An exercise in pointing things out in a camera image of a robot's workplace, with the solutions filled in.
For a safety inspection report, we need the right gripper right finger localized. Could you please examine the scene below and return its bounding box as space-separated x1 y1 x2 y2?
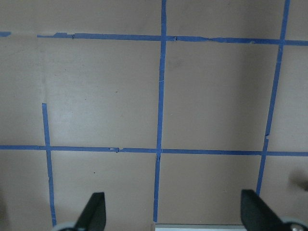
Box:
241 190 286 231

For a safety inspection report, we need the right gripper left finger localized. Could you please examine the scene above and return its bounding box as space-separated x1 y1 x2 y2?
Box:
74 192 106 231

